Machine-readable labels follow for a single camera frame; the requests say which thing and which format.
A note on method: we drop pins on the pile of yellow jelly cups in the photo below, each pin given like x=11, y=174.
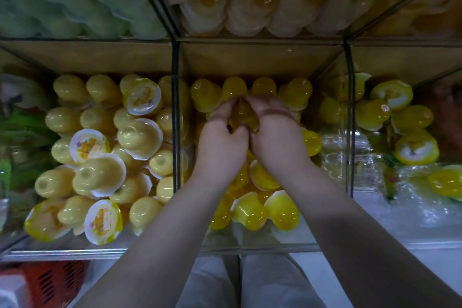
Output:
x=249, y=210

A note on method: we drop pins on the person's left hand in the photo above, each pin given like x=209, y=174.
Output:
x=220, y=145

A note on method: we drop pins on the person's right forearm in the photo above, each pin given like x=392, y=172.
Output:
x=368, y=246

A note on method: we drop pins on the single yellow jelly cup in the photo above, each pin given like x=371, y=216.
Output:
x=243, y=114

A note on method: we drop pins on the pile of pale yellow jelly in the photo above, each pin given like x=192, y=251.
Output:
x=101, y=174

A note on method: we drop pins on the green juice pouches pile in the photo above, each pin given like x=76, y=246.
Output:
x=21, y=131

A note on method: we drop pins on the person's right hand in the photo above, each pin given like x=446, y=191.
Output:
x=278, y=138

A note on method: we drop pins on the light grey shorts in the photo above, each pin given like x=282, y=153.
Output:
x=274, y=282

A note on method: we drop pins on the pile of pastel jelly cups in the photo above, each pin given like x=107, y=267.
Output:
x=415, y=149

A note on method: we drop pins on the dark red object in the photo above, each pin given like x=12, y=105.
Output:
x=50, y=282

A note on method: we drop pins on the person's left forearm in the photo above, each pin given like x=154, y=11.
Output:
x=159, y=246

